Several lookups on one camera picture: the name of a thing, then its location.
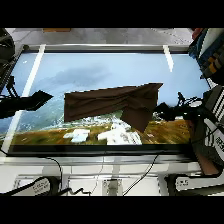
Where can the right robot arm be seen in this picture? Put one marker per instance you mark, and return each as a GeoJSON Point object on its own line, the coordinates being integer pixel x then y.
{"type": "Point", "coordinates": [213, 140]}

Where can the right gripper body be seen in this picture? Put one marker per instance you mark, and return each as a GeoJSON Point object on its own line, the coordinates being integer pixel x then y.
{"type": "Point", "coordinates": [164, 111]}

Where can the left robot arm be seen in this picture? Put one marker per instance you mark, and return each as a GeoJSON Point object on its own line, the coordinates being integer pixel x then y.
{"type": "Point", "coordinates": [10, 107]}

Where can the brown garment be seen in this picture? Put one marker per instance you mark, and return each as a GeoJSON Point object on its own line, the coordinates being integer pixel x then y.
{"type": "Point", "coordinates": [100, 103]}

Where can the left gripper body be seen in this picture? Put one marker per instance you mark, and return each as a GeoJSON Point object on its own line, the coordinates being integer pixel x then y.
{"type": "Point", "coordinates": [37, 100]}

